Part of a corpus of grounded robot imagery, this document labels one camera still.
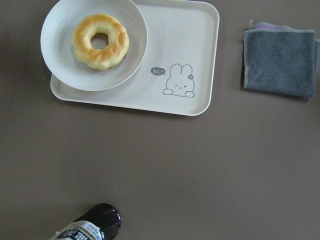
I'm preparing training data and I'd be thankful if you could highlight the tea bottle white cap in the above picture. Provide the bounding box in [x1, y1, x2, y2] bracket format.
[51, 203, 122, 240]

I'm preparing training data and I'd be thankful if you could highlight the cream rabbit tray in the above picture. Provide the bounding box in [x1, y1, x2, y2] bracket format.
[50, 0, 220, 116]

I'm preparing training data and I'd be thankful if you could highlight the grey folded cloth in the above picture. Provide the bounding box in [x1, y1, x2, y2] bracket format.
[243, 22, 320, 98]

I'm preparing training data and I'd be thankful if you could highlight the white round plate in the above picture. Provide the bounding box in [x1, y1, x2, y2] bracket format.
[40, 0, 148, 91]

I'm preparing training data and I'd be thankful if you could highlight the glazed ring donut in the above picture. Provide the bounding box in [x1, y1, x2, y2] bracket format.
[72, 13, 130, 71]

